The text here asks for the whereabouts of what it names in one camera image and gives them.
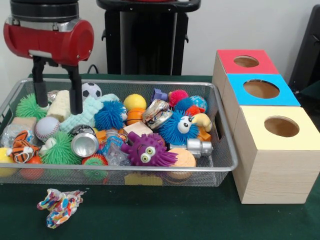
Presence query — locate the yellow ball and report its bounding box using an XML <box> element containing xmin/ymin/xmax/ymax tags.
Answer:
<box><xmin>123</xmin><ymin>93</ymin><xmax>147</xmax><ymax>112</ymax></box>

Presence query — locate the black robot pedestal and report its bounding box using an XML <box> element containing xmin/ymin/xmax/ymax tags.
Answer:
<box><xmin>96</xmin><ymin>0</ymin><xmax>202</xmax><ymax>76</ymax></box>

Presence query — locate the clear mesh bin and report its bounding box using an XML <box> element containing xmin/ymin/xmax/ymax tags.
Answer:
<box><xmin>0</xmin><ymin>77</ymin><xmax>239</xmax><ymax>188</ymax></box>

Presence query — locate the dark green tablecloth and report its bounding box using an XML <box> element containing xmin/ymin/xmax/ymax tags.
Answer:
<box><xmin>0</xmin><ymin>73</ymin><xmax>320</xmax><ymax>240</ymax></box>

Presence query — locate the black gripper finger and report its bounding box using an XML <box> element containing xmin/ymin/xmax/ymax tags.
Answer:
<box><xmin>32</xmin><ymin>55</ymin><xmax>50</xmax><ymax>109</ymax></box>
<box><xmin>67</xmin><ymin>65</ymin><xmax>84</xmax><ymax>115</ymax></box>

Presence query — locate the black cable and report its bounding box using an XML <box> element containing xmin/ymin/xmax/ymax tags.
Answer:
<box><xmin>87</xmin><ymin>63</ymin><xmax>101</xmax><ymax>75</ymax></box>

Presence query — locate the multicoloured rope knot toy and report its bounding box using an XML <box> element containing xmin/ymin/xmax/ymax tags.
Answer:
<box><xmin>36</xmin><ymin>188</ymin><xmax>86</xmax><ymax>230</ymax></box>

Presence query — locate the cream knit cloth roll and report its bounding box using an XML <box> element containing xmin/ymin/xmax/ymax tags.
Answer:
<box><xmin>46</xmin><ymin>90</ymin><xmax>72</xmax><ymax>123</ymax></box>

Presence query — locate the green spiky ball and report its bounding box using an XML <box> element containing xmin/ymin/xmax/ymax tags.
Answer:
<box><xmin>15</xmin><ymin>93</ymin><xmax>48</xmax><ymax>121</ymax></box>

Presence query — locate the wooden three-hole box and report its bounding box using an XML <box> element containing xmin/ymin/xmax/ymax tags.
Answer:
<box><xmin>212</xmin><ymin>49</ymin><xmax>320</xmax><ymax>205</ymax></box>

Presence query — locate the purple spiky ball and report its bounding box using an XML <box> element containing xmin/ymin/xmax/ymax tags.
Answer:
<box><xmin>120</xmin><ymin>131</ymin><xmax>179</xmax><ymax>168</ymax></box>

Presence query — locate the black chair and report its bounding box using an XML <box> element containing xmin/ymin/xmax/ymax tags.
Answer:
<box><xmin>290</xmin><ymin>4</ymin><xmax>320</xmax><ymax>101</ymax></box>

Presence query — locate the yellow cheese wedge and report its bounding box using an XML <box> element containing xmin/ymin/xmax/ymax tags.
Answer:
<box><xmin>124</xmin><ymin>172</ymin><xmax>164</xmax><ymax>187</ymax></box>

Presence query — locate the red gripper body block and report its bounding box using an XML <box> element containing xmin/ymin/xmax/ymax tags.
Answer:
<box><xmin>3</xmin><ymin>17</ymin><xmax>95</xmax><ymax>67</ymax></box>

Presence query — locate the mint green knit cloth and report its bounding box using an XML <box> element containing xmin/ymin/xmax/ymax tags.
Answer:
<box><xmin>59</xmin><ymin>94</ymin><xmax>121</xmax><ymax>134</ymax></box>

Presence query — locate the blue fuzzy monster toy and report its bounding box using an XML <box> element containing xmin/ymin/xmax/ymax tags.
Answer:
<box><xmin>158</xmin><ymin>110</ymin><xmax>200</xmax><ymax>147</ymax></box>

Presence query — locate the orange tiger plush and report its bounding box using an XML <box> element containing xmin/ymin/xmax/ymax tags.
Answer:
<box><xmin>7</xmin><ymin>131</ymin><xmax>41</xmax><ymax>164</ymax></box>

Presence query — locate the black and white soccer ball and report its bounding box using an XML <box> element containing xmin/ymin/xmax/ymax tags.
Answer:
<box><xmin>81</xmin><ymin>82</ymin><xmax>103</xmax><ymax>100</ymax></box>

